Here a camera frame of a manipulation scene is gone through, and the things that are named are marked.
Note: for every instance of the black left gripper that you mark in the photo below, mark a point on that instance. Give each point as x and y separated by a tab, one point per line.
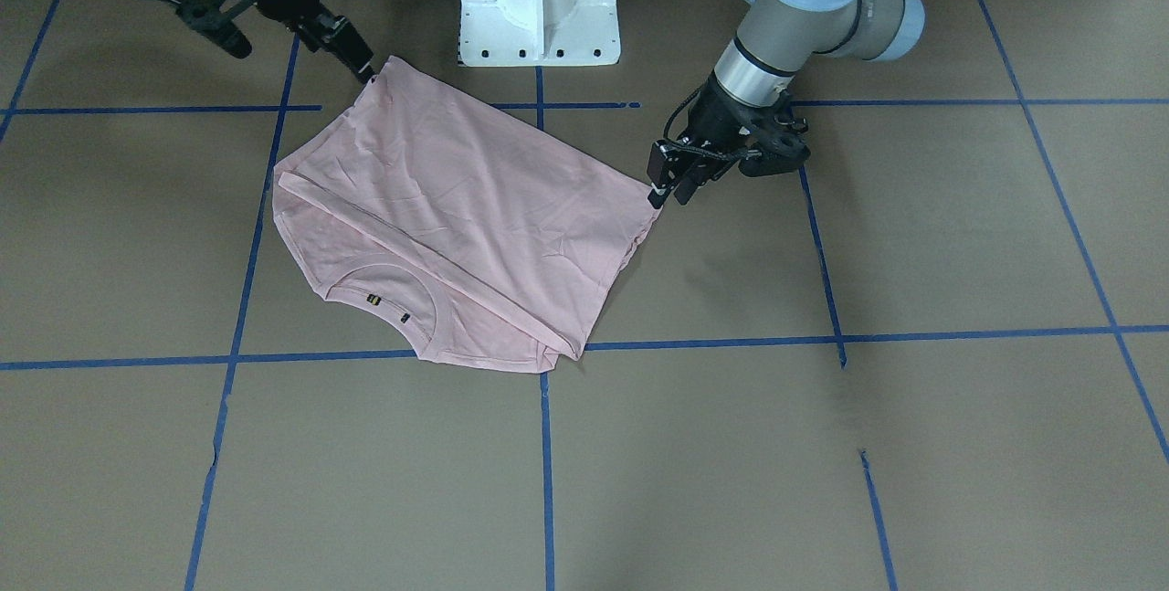
718	123

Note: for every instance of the white camera pole base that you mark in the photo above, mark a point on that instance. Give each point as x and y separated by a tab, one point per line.
545	33

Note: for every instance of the pink Snoopy t-shirt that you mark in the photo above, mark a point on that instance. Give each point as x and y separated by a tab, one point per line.
484	242

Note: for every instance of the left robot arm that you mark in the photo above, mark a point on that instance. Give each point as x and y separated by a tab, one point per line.
777	37

